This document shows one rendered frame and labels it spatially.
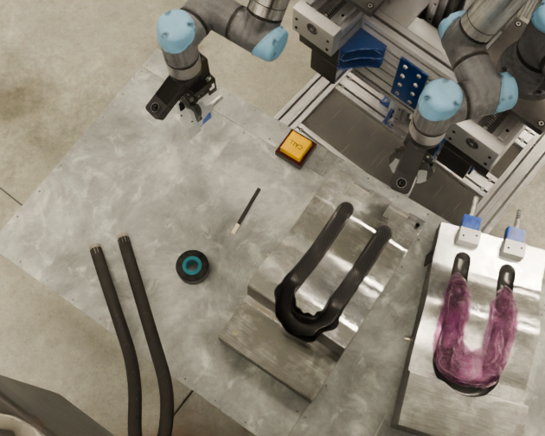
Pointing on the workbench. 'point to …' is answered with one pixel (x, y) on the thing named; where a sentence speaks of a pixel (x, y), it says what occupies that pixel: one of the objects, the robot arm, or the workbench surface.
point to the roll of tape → (190, 264)
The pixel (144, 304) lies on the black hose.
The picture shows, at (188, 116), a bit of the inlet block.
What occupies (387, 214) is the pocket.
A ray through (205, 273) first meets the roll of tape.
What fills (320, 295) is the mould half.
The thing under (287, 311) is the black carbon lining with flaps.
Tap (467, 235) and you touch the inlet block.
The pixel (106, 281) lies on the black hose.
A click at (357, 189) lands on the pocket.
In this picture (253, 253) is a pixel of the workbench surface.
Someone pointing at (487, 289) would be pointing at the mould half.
